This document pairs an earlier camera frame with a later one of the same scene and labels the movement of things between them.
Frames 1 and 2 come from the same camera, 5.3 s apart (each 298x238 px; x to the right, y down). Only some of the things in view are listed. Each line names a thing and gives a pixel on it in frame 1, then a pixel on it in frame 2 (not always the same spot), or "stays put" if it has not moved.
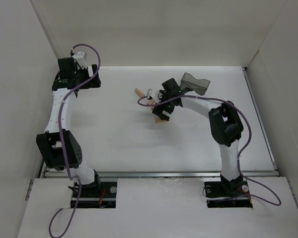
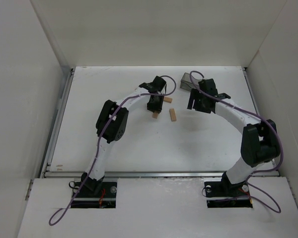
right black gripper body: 160,112 -> 197,102
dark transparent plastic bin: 198,86 stays put
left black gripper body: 94,75 -> 154,104
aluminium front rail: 157,173 stays put
